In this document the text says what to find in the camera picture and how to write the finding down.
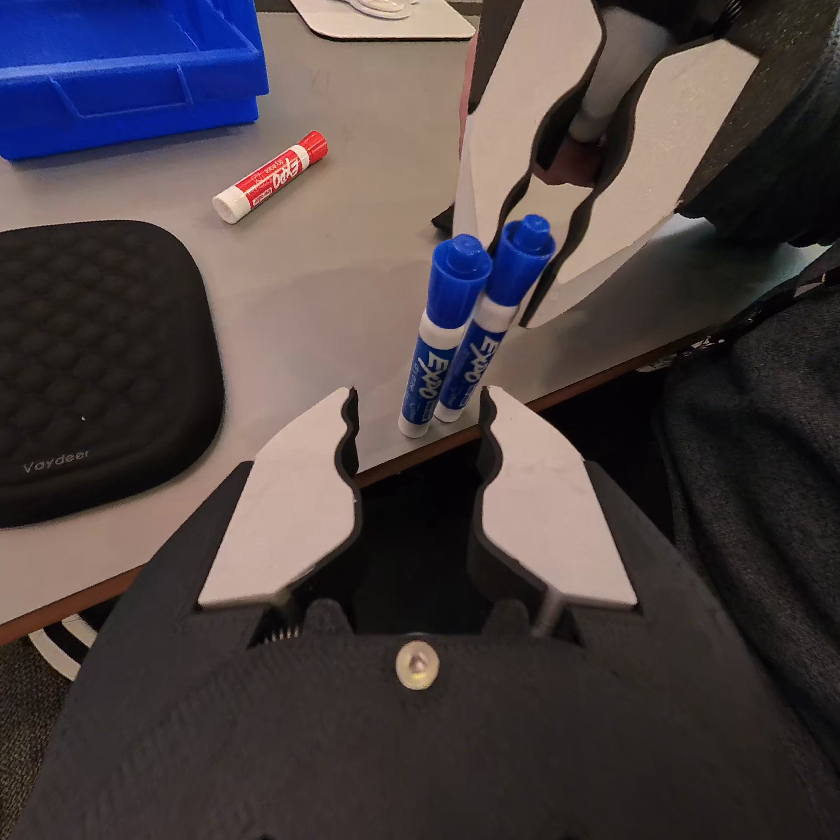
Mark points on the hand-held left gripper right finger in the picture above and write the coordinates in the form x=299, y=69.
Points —
x=544, y=518

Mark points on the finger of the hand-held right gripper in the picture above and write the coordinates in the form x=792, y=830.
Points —
x=663, y=144
x=525, y=72

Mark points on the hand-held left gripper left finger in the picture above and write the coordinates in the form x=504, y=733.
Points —
x=282, y=518

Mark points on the blue dry erase marker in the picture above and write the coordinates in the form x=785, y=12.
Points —
x=436, y=354
x=485, y=354

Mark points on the red dry erase marker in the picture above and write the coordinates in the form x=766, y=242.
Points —
x=272, y=176

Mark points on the person's right forearm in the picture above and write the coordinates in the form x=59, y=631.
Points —
x=787, y=164

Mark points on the person's right hand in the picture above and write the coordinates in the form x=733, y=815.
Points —
x=572, y=164

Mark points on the person's torso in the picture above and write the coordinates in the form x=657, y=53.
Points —
x=761, y=525

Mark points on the black cushioned pad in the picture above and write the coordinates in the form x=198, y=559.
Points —
x=98, y=367

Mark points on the person's striped shoe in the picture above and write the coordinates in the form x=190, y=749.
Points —
x=62, y=646

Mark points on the blue plastic bin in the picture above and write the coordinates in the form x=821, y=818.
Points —
x=118, y=72

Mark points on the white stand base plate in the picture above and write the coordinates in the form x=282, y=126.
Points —
x=394, y=26

